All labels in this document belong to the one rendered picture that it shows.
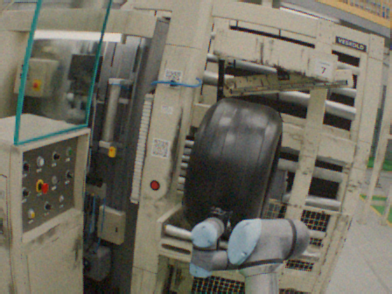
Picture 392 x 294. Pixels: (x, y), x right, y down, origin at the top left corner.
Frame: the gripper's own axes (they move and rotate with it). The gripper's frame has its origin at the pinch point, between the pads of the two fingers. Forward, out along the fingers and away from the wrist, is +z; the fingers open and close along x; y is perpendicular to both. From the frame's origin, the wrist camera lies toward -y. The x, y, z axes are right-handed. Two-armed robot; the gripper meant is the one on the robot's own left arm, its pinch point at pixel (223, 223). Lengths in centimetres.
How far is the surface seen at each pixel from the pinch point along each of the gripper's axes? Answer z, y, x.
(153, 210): 19.3, -6.5, 33.6
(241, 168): -3.7, 21.8, -2.2
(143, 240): 21.3, -22.6, 36.8
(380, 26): 588, 277, -139
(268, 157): 1.3, 27.1, -10.6
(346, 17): 564, 268, -67
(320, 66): 36, 72, -25
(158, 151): 16.0, 19.0, 34.9
